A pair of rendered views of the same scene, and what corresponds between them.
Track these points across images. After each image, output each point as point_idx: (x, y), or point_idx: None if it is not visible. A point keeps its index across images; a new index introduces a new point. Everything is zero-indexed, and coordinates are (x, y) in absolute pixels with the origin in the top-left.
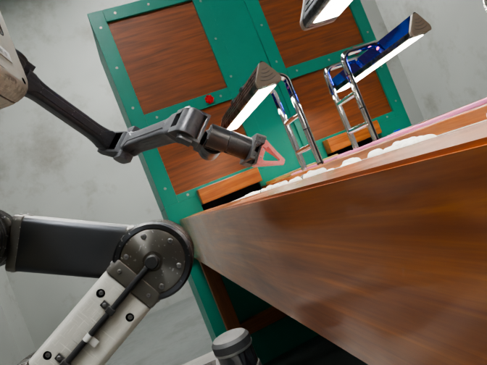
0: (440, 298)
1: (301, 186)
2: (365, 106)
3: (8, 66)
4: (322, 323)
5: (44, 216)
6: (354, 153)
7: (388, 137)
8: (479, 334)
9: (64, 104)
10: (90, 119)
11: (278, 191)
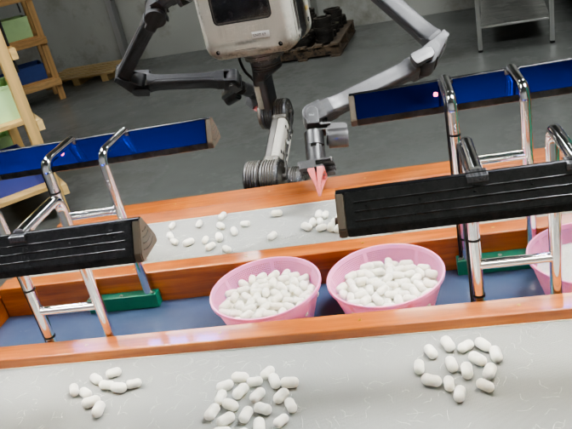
0: None
1: (148, 203)
2: (465, 241)
3: (262, 43)
4: None
5: (279, 122)
6: (318, 243)
7: (284, 256)
8: None
9: (386, 9)
10: (407, 24)
11: (177, 200)
